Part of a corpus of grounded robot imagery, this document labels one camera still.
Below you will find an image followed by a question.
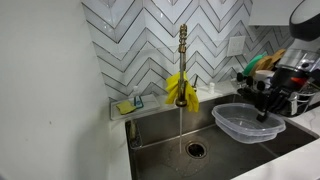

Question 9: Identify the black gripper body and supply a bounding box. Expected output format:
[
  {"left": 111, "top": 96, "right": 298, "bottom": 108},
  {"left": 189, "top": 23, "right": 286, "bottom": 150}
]
[{"left": 270, "top": 64, "right": 311, "bottom": 91}]

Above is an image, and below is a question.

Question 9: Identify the clear plastic lunchbox container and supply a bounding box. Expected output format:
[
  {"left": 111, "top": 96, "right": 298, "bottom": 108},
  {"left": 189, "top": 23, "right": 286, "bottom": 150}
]
[{"left": 211, "top": 102, "right": 287, "bottom": 145}]

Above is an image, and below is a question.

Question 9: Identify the dark tap lever handle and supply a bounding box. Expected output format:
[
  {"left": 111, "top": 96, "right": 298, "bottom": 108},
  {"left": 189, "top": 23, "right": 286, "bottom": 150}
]
[{"left": 192, "top": 74, "right": 200, "bottom": 92}]

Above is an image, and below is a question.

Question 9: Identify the stainless steel utensil cup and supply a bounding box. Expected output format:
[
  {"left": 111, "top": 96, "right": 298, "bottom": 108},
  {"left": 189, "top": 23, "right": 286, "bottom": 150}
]
[{"left": 288, "top": 92, "right": 300, "bottom": 117}]

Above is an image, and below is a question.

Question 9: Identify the black steel dish rack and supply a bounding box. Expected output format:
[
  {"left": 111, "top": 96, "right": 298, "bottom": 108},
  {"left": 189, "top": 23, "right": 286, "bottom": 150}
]
[{"left": 236, "top": 79, "right": 320, "bottom": 118}]

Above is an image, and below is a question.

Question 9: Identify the white mug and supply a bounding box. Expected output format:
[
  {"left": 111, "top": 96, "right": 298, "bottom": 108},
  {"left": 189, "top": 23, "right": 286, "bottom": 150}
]
[{"left": 253, "top": 69, "right": 276, "bottom": 85}]

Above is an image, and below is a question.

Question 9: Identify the round wooden cutting board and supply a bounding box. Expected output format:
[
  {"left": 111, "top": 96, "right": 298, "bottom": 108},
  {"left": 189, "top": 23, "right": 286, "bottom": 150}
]
[{"left": 249, "top": 55, "right": 274, "bottom": 77}]

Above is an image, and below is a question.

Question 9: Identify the green cutting board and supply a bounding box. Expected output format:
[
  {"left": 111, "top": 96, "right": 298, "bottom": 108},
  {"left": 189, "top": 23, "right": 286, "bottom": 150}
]
[{"left": 242, "top": 52, "right": 268, "bottom": 77}]

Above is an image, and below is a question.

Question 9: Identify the small white bottle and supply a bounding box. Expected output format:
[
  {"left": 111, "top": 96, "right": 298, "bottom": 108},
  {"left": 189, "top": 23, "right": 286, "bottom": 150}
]
[{"left": 207, "top": 82, "right": 216, "bottom": 95}]

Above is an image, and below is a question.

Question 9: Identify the stainless steel sink basin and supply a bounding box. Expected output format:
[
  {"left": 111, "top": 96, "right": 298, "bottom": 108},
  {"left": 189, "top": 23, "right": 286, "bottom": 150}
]
[{"left": 124, "top": 93, "right": 319, "bottom": 180}]

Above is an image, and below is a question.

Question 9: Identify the white upper cabinet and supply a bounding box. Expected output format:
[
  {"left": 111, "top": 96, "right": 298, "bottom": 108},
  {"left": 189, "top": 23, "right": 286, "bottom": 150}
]
[{"left": 248, "top": 0, "right": 306, "bottom": 27}]

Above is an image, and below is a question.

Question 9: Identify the yellow rubber glove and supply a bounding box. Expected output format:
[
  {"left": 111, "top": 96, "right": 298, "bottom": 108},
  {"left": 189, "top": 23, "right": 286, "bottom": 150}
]
[{"left": 184, "top": 79, "right": 201, "bottom": 114}]

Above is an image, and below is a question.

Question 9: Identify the round sink drain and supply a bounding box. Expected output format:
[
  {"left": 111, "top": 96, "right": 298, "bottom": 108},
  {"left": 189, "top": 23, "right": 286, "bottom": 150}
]
[{"left": 185, "top": 141, "right": 208, "bottom": 160}]

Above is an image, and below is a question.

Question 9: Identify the brass pull-down kitchen faucet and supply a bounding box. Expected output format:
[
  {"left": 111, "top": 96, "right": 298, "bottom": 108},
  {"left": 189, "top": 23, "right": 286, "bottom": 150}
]
[{"left": 175, "top": 23, "right": 190, "bottom": 108}]

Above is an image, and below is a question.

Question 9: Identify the yellow cloth on faucet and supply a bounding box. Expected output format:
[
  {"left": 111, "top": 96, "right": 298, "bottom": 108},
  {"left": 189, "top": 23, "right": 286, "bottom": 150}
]
[{"left": 165, "top": 71, "right": 183, "bottom": 105}]

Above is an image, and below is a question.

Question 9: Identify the white sponge tray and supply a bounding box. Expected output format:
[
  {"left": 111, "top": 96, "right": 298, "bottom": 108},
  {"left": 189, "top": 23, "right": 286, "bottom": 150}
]
[{"left": 110, "top": 93, "right": 162, "bottom": 121}]

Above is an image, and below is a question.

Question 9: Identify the blue dish scrubber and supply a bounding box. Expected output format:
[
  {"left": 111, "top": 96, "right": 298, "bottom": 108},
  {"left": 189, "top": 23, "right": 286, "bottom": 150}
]
[{"left": 134, "top": 95, "right": 145, "bottom": 110}]

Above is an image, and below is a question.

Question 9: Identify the clear soap dispenser bottle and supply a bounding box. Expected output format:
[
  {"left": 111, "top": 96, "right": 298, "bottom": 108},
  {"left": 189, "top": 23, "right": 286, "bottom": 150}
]
[{"left": 131, "top": 85, "right": 141, "bottom": 106}]

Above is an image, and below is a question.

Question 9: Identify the sink caddy holder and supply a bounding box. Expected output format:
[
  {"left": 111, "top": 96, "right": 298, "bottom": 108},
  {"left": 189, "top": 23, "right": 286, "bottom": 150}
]
[{"left": 128, "top": 119, "right": 144, "bottom": 150}]

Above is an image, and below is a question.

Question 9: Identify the yellow sponge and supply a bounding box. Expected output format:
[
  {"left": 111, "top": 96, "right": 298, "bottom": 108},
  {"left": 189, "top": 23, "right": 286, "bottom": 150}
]
[{"left": 115, "top": 100, "right": 137, "bottom": 116}]

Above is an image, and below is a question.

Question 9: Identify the wooden cutting board with handle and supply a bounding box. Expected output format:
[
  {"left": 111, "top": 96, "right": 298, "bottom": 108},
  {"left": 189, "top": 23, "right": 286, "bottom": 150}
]
[{"left": 266, "top": 48, "right": 287, "bottom": 69}]

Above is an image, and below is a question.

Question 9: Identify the white wall outlet plate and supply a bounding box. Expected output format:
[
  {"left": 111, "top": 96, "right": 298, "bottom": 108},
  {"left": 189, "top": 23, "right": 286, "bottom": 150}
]
[{"left": 226, "top": 35, "right": 247, "bottom": 58}]

